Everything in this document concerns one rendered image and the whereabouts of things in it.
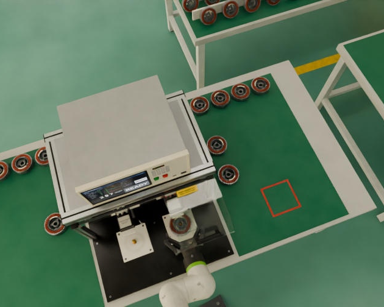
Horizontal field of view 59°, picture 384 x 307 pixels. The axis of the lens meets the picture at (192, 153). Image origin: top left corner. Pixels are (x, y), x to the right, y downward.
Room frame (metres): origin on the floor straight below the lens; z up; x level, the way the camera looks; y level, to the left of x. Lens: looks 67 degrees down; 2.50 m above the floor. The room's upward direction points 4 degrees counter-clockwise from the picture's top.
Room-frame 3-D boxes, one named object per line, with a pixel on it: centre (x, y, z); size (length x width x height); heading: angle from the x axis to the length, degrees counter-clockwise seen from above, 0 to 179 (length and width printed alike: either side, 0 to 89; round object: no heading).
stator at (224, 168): (0.61, -0.19, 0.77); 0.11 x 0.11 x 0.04
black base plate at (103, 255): (0.34, 0.20, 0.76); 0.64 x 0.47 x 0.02; 107
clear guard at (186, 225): (0.39, 0.00, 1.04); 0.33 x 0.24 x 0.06; 17
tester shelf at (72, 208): (0.63, 0.29, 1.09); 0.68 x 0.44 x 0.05; 107
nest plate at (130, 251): (0.29, 0.31, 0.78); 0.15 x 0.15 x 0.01; 17
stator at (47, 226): (0.41, 0.72, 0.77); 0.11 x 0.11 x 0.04
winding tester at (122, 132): (0.64, 0.28, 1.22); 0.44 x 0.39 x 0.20; 107
